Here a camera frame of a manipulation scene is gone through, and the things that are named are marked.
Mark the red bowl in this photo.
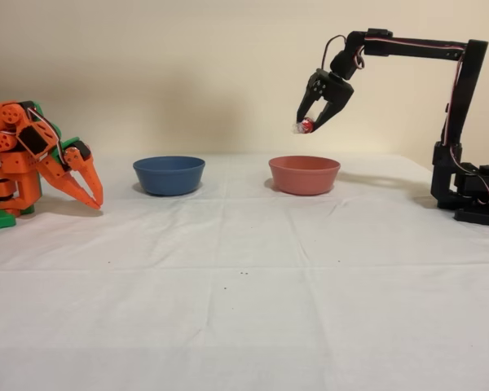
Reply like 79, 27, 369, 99
267, 156, 341, 196

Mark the red white black servo cable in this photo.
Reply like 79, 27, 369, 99
323, 34, 348, 71

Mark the red candy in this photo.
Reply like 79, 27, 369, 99
291, 116, 315, 135

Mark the white tablecloth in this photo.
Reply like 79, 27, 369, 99
0, 153, 489, 391

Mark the blue bowl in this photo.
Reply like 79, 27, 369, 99
132, 156, 207, 196

